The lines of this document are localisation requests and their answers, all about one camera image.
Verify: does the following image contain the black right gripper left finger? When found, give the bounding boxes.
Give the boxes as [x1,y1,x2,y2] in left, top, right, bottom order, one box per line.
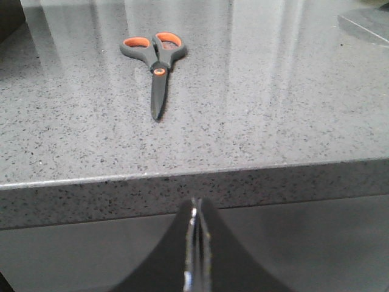
[111,199,196,292]

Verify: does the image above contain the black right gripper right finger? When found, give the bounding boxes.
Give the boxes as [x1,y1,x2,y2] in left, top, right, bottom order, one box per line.
[197,198,291,291]

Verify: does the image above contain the grey orange handled scissors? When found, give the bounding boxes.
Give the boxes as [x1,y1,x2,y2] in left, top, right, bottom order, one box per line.
[120,32,187,122]

